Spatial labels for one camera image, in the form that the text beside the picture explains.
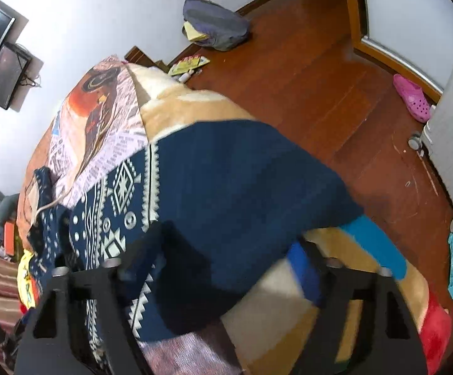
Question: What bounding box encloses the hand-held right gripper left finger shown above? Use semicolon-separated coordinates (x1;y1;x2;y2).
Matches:
13;222;169;375

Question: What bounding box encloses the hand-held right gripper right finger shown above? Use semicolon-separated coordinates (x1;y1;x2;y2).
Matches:
287;239;430;375

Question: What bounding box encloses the navy patterned sweater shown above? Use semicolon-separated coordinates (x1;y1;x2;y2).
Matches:
27;119;365;364

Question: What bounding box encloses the beige plush blanket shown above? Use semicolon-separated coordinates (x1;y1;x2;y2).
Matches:
127;64;430;375

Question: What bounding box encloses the yellow cartoon blanket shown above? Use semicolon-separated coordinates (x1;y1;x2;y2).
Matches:
17;250;43;310

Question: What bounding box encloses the orange box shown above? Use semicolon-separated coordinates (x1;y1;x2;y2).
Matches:
3;221;17;258

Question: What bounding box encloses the red plush cloth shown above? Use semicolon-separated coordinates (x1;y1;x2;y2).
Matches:
417;301;453;375

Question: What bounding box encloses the pink clog slipper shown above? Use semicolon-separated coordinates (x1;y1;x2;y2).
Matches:
392;73;434;123

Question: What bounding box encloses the wooden bed footboard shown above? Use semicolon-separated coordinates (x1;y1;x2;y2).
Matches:
124;46;169;74

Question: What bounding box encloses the yellow printed packet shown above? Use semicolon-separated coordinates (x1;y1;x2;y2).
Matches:
168;55;211;77

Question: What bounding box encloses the yellow paper pad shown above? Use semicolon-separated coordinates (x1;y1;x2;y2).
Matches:
183;21;210;44

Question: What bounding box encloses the grey backpack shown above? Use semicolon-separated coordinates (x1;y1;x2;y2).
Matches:
182;0;250;51

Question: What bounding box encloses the white cord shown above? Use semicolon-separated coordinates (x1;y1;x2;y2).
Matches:
34;180;79;221

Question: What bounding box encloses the black wall television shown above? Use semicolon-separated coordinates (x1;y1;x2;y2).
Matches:
0;3;32;111

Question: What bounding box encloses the wooden door frame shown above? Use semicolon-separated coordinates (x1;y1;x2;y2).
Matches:
339;0;446;103

